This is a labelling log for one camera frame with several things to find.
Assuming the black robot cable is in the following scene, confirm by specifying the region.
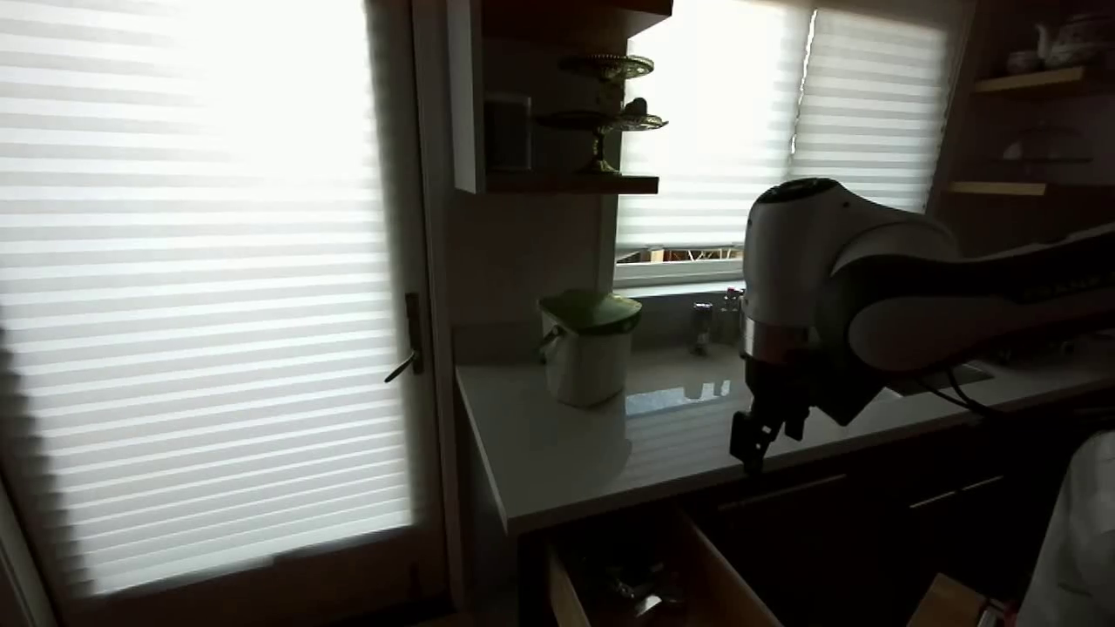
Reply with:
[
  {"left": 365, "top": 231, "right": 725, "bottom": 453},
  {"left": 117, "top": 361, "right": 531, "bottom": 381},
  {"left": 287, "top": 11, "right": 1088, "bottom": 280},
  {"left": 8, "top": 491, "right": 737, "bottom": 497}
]
[{"left": 915, "top": 361, "right": 1002, "bottom": 418}]

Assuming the wall shelf with tiered stand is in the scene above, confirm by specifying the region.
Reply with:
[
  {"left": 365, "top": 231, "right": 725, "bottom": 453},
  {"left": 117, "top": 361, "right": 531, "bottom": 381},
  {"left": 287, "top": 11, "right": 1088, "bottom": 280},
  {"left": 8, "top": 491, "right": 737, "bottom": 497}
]
[{"left": 444, "top": 0, "right": 674, "bottom": 196}]

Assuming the wooden right wall shelf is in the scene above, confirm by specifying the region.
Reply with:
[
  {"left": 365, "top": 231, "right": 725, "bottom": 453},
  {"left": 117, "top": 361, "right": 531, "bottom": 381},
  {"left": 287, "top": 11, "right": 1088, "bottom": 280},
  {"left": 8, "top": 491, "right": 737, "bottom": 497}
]
[{"left": 942, "top": 0, "right": 1115, "bottom": 196}]

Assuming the white pleated window blind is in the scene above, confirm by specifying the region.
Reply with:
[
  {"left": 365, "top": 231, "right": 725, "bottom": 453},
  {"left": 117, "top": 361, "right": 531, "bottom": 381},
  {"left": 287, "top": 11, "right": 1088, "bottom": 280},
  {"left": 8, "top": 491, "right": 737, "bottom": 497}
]
[{"left": 617, "top": 0, "right": 950, "bottom": 250}]

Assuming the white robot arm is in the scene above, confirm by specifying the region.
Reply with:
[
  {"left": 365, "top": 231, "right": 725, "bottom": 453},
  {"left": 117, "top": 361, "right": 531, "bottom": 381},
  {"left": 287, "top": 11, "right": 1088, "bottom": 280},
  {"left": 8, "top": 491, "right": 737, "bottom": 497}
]
[{"left": 727, "top": 176, "right": 1115, "bottom": 475}]

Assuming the white bin with green lid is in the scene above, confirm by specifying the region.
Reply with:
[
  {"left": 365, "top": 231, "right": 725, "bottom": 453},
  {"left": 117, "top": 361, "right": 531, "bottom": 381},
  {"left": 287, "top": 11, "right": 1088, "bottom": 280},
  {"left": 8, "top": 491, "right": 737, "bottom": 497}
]
[{"left": 540, "top": 289, "right": 641, "bottom": 408}]

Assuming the white pleated door blind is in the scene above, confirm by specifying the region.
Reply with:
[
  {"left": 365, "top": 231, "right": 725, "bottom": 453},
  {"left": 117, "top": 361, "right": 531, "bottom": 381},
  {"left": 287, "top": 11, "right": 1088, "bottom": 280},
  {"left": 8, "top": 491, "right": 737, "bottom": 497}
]
[{"left": 0, "top": 0, "right": 415, "bottom": 594}]

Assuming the black door handle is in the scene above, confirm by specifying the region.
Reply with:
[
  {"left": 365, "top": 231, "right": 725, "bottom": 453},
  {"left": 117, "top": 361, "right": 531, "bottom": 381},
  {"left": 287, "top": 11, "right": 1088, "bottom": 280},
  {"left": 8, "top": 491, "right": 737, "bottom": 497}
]
[{"left": 384, "top": 292, "right": 424, "bottom": 384}]

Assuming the open wooden drawer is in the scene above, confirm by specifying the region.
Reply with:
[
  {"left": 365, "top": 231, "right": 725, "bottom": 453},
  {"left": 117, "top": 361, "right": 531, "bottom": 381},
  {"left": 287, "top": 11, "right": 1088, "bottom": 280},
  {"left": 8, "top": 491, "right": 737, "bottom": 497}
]
[{"left": 544, "top": 508, "right": 779, "bottom": 627}]

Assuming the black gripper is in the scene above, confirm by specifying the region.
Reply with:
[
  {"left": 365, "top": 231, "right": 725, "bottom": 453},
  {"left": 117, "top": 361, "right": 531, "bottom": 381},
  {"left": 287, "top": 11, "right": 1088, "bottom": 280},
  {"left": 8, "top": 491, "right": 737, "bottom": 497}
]
[{"left": 727, "top": 357, "right": 835, "bottom": 469}]

